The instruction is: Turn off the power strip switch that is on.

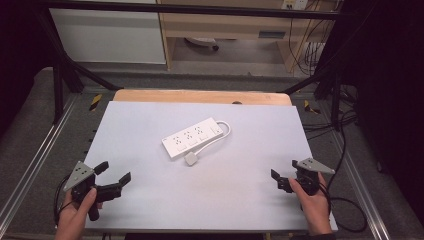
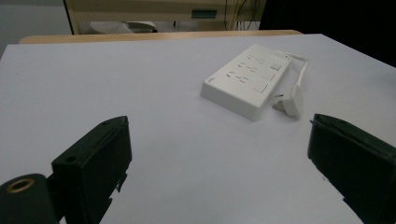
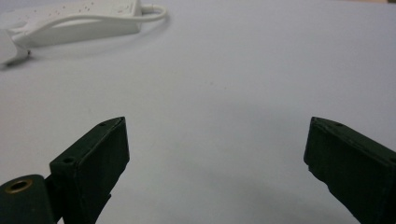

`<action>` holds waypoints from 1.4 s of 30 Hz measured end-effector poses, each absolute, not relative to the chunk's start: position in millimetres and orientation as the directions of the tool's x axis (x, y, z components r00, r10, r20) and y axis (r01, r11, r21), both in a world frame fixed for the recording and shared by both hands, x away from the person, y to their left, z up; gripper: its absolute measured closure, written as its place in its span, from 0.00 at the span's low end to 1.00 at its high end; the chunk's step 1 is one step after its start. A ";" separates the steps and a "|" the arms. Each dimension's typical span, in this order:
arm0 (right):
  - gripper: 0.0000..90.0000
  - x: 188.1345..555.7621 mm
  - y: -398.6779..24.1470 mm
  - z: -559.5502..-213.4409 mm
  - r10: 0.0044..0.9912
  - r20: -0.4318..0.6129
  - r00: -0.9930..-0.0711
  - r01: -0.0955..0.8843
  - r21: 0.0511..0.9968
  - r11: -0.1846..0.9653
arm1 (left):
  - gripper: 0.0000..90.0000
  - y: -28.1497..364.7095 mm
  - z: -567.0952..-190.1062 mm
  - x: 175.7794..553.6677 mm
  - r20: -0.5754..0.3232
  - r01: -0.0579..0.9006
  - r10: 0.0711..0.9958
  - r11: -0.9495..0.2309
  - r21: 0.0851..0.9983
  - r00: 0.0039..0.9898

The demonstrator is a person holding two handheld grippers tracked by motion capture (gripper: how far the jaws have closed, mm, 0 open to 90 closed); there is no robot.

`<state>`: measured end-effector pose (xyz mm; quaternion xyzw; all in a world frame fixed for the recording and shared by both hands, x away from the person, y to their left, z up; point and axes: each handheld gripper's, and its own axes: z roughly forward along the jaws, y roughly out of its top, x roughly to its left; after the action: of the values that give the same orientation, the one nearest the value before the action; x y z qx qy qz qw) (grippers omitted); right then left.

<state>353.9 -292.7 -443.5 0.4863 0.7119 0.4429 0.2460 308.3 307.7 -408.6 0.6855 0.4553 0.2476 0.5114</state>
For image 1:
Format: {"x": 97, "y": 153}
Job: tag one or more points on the light wooden desk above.
{"x": 226, "y": 26}

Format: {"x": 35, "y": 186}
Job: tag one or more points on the black metal frame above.
{"x": 60, "y": 83}

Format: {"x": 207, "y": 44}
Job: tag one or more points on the white plug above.
{"x": 191, "y": 159}

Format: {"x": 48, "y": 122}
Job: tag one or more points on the white cabinet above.
{"x": 106, "y": 36}

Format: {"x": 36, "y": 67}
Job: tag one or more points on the person's left hand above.
{"x": 74, "y": 216}

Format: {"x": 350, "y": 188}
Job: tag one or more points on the white wall socket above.
{"x": 294, "y": 4}

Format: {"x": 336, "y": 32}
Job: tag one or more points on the person's right hand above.
{"x": 313, "y": 206}

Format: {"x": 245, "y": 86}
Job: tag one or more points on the white power strip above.
{"x": 191, "y": 137}

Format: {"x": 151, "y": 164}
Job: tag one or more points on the chair base with caster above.
{"x": 204, "y": 42}

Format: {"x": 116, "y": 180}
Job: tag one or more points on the light grey table mat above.
{"x": 206, "y": 193}

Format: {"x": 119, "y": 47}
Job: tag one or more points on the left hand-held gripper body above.
{"x": 83, "y": 183}

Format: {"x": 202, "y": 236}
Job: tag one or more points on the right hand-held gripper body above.
{"x": 308, "y": 176}

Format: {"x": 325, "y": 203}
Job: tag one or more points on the aluminium rail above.
{"x": 33, "y": 170}
{"x": 363, "y": 193}

